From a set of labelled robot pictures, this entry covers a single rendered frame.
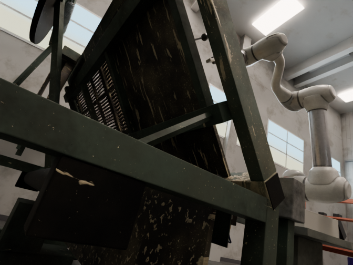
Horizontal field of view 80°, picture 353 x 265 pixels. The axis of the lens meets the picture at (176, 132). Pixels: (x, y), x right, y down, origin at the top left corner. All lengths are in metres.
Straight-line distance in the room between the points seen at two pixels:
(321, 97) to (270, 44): 0.55
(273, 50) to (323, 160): 0.74
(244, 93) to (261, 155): 0.25
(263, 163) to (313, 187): 0.71
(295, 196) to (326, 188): 0.46
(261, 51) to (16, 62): 4.14
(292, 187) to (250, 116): 0.40
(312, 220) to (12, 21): 5.08
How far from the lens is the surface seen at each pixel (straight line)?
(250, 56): 1.37
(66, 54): 2.24
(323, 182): 1.55
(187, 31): 0.97
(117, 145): 0.50
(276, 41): 1.31
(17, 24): 5.07
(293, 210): 1.09
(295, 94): 1.74
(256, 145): 0.87
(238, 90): 0.85
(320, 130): 1.63
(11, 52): 4.81
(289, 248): 1.13
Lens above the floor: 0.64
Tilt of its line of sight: 21 degrees up
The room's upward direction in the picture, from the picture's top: 15 degrees clockwise
